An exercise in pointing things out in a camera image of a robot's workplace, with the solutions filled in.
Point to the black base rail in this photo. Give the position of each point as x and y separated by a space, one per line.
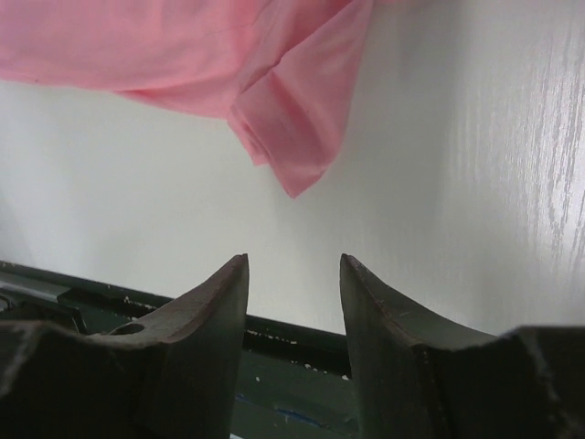
294 382

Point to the pink t shirt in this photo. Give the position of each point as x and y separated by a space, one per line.
280 73

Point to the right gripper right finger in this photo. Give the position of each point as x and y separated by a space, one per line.
417 374

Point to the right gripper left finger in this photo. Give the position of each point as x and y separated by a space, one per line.
86 360

